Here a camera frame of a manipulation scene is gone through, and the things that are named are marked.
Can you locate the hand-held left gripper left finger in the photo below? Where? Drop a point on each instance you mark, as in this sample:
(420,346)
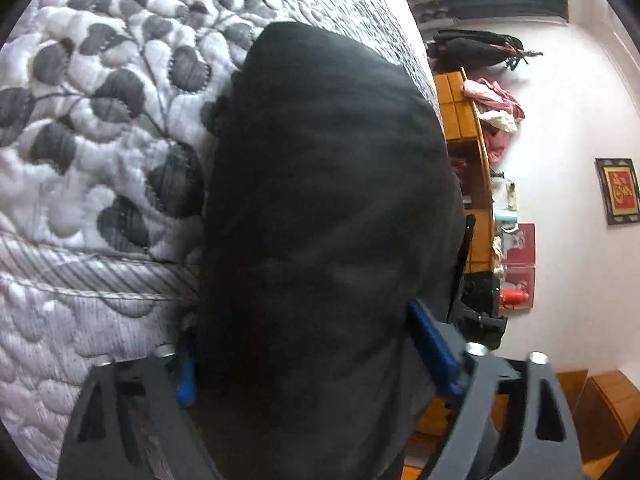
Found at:
(186,380)

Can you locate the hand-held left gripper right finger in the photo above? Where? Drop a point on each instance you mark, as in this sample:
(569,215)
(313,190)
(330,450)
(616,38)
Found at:
(435,350)

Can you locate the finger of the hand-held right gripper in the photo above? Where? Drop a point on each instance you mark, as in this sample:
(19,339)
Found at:
(480,327)

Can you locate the black pants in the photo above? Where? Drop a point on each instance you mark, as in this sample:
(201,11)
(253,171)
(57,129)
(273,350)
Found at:
(325,185)

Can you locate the red bottle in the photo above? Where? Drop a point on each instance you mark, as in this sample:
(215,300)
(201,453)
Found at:
(512,298)

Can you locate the light blue cup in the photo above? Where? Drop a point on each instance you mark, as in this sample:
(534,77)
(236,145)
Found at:
(505,217)

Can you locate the clear bottle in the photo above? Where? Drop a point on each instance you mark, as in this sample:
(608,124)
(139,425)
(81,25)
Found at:
(511,195)

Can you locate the low wooden furniture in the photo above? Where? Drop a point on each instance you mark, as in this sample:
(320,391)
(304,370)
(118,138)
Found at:
(600,410)

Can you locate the white crumpled cloth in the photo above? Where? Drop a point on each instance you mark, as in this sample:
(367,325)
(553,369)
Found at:
(497,121)

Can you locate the yellow wooden cabinet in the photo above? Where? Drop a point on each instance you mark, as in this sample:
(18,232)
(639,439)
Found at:
(462,120)

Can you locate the pink garment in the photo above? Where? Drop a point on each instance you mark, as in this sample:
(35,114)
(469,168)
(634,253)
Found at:
(492,95)

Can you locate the grey quilted bedspread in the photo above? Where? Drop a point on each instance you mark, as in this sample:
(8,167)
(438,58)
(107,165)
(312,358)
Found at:
(100,135)

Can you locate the black bag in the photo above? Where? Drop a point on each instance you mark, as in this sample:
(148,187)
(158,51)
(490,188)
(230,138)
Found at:
(470,50)

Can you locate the red wall poster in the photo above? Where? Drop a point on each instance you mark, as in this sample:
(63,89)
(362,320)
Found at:
(520,277)
(522,245)

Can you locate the framed red wall picture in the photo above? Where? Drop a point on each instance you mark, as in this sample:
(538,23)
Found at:
(620,192)

